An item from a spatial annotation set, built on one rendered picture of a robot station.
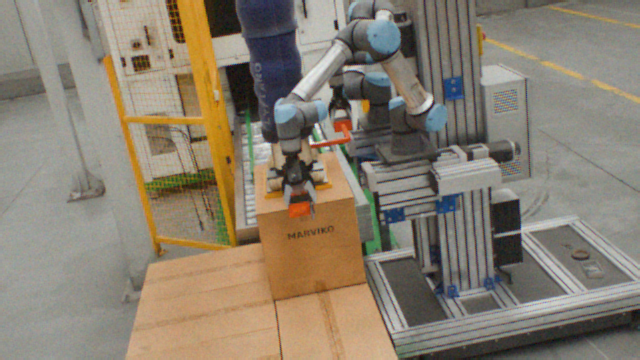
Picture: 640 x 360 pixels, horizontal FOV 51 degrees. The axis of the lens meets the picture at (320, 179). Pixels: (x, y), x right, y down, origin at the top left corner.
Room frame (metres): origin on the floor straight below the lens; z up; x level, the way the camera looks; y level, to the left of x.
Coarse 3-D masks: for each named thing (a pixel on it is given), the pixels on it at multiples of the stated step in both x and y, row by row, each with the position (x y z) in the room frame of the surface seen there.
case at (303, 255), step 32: (256, 192) 2.73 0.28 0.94; (320, 192) 2.61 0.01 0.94; (288, 224) 2.49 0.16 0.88; (320, 224) 2.50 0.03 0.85; (352, 224) 2.50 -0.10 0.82; (288, 256) 2.49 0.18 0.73; (320, 256) 2.50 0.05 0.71; (352, 256) 2.50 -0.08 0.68; (288, 288) 2.49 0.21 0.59; (320, 288) 2.49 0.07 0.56
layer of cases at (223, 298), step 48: (144, 288) 2.78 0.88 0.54; (192, 288) 2.71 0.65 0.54; (240, 288) 2.64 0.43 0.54; (336, 288) 2.50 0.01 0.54; (144, 336) 2.37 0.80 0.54; (192, 336) 2.31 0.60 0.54; (240, 336) 2.26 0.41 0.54; (288, 336) 2.20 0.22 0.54; (336, 336) 2.15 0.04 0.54; (384, 336) 2.10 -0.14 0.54
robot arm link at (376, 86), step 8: (376, 72) 3.22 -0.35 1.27; (368, 80) 3.15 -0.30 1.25; (376, 80) 3.13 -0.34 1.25; (384, 80) 3.14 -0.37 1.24; (360, 88) 3.17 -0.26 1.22; (368, 88) 3.15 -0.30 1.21; (376, 88) 3.13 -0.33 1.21; (384, 88) 3.13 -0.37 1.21; (368, 96) 3.16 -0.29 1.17; (376, 96) 3.13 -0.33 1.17; (384, 96) 3.13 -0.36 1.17
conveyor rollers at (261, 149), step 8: (256, 128) 5.18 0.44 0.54; (256, 136) 4.98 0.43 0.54; (320, 136) 4.68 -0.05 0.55; (256, 144) 4.77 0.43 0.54; (264, 144) 4.72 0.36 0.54; (248, 152) 4.61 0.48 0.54; (256, 152) 4.54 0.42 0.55; (264, 152) 4.53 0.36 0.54; (328, 152) 4.30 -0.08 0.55; (256, 160) 4.36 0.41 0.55; (264, 160) 4.35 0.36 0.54; (248, 168) 4.25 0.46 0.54; (248, 176) 4.08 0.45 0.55; (248, 184) 3.95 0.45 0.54; (248, 192) 3.81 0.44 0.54; (248, 200) 3.67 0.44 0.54; (248, 208) 3.54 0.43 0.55; (248, 216) 3.44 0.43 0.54; (248, 224) 3.35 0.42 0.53
